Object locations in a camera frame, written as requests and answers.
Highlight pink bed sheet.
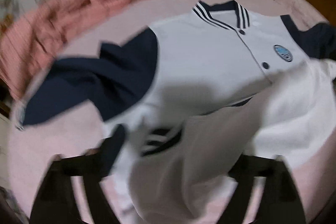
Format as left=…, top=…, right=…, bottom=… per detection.
left=7, top=0, right=335, bottom=223

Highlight white navy varsity jacket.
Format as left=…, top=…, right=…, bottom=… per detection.
left=9, top=0, right=335, bottom=223

